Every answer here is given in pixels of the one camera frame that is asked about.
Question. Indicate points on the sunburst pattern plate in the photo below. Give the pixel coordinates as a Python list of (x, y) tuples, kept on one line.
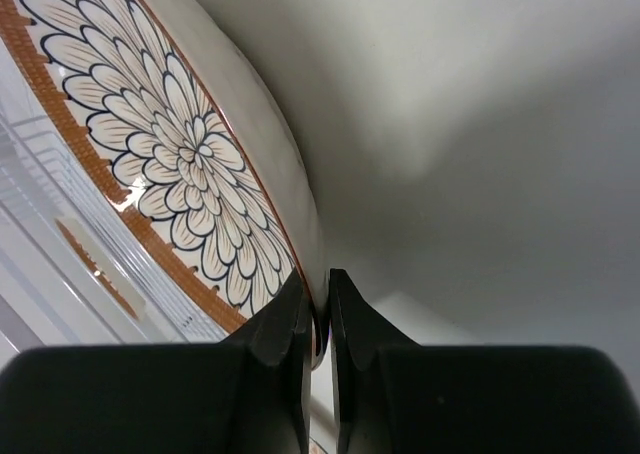
[(102, 267)]

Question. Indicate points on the large flower pattern plate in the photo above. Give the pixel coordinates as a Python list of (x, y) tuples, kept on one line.
[(176, 154)]

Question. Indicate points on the white wire dish rack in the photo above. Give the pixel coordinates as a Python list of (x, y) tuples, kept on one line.
[(53, 296)]

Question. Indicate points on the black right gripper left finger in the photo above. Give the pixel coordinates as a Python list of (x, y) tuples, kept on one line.
[(246, 394)]

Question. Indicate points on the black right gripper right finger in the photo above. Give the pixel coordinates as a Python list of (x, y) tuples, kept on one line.
[(393, 395)]

